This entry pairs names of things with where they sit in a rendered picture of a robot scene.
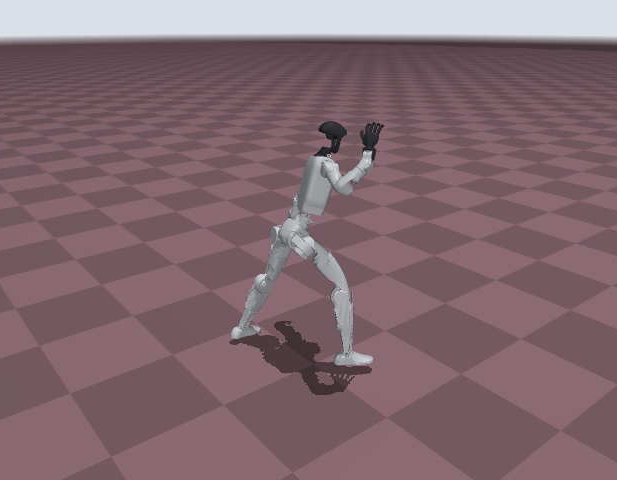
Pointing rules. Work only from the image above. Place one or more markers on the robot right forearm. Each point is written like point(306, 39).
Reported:
point(355, 176)

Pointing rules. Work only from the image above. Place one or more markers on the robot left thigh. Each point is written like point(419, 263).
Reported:
point(278, 256)

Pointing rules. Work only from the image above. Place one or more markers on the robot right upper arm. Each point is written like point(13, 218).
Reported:
point(330, 170)

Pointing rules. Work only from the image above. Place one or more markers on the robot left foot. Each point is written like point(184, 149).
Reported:
point(237, 333)

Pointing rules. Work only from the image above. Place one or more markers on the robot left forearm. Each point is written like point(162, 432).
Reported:
point(294, 211)

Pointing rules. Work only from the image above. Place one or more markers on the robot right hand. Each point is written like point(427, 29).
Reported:
point(370, 138)

